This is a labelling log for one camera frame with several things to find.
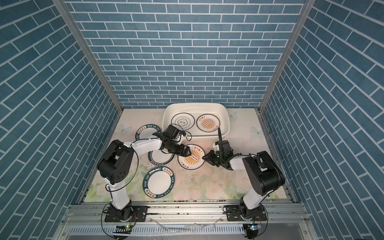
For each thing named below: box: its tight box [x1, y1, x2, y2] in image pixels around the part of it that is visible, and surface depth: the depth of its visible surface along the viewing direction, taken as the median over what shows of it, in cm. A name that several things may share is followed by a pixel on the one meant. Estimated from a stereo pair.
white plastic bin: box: [162, 102, 231, 140], surface depth 114 cm
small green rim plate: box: [135, 124, 162, 141], surface depth 110 cm
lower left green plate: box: [142, 166, 176, 199], surface depth 85 cm
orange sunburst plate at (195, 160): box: [177, 144, 206, 170], surface depth 93 cm
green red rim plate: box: [148, 149, 176, 166], surface depth 93 cm
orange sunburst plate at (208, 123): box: [196, 113, 221, 133], surface depth 114 cm
